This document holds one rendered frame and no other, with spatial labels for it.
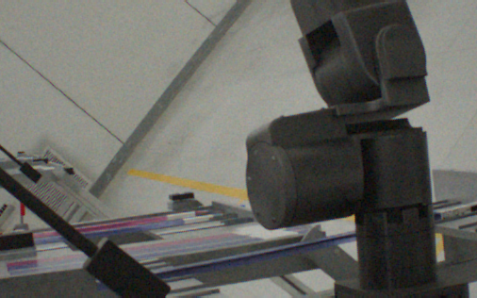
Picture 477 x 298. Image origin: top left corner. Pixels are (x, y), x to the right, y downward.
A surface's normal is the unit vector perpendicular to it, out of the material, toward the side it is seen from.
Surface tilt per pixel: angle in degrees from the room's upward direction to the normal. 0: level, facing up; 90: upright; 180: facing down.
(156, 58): 90
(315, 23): 55
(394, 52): 88
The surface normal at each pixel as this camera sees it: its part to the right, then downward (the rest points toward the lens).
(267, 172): -0.90, 0.11
